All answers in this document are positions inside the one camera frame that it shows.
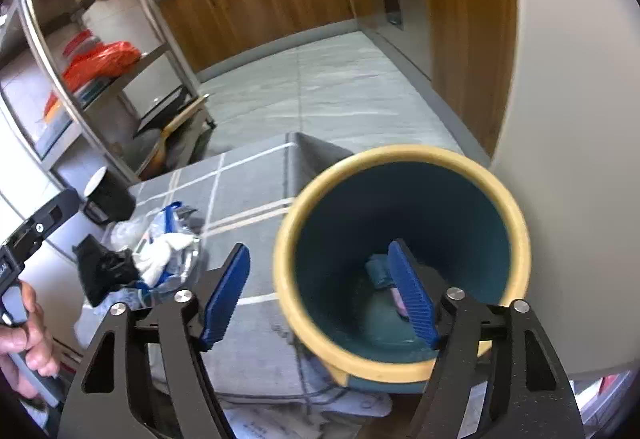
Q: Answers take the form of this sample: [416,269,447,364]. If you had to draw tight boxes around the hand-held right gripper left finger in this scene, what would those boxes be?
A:
[57,243,251,439]

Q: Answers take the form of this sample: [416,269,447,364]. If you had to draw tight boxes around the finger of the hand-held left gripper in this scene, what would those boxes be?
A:
[0,189,81,270]

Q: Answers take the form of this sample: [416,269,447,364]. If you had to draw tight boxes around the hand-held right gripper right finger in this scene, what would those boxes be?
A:
[387,239,586,439]

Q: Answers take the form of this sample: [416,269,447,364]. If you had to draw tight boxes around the teal bin with yellow rim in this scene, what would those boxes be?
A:
[272,144,532,395]

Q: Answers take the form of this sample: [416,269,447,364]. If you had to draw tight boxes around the person's left hand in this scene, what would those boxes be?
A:
[0,281,61,400]

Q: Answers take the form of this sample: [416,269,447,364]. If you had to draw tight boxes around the pink wrapper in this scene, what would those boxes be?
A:
[392,288,412,321]

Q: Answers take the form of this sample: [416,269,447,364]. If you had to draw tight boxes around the teal crumpled wrapper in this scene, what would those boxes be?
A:
[365,254,397,291]

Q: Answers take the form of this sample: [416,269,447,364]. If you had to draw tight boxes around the black mug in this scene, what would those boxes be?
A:
[82,166,137,225]

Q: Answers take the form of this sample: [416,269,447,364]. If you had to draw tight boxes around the black plastic bag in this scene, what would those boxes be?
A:
[72,235,142,307]

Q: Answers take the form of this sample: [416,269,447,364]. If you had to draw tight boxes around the white crumpled tissue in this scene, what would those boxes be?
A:
[132,231,197,286]

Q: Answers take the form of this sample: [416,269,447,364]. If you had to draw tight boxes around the clear bag with blue print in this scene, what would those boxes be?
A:
[135,202,207,302]

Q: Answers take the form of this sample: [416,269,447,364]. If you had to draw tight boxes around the white printed papers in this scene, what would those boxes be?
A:
[220,389,396,439]

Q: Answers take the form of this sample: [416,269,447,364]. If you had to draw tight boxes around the red plastic bag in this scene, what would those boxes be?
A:
[62,40,142,92]

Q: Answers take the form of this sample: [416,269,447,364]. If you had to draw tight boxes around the wooden door panel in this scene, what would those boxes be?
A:
[422,0,518,157]

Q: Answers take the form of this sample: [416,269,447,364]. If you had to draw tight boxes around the wooden handled brush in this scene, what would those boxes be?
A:
[137,94,210,176]

